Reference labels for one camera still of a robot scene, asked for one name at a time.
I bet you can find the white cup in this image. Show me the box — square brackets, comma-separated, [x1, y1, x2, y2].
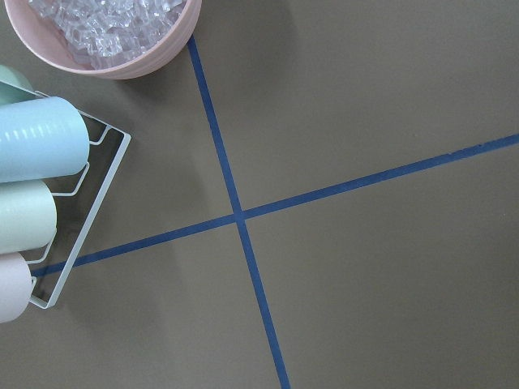
[1, 180, 57, 254]

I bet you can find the blue cup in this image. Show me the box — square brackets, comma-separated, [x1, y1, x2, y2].
[1, 96, 90, 183]

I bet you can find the pink bowl with ice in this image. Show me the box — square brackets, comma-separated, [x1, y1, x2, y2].
[4, 1, 202, 80]

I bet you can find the pink cup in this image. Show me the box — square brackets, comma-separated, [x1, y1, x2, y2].
[0, 252, 33, 323]

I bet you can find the green cup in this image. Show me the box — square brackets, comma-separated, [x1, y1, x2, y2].
[0, 65, 36, 106]

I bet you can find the white wire cup rack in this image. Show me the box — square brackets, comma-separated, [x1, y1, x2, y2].
[26, 111, 131, 310]

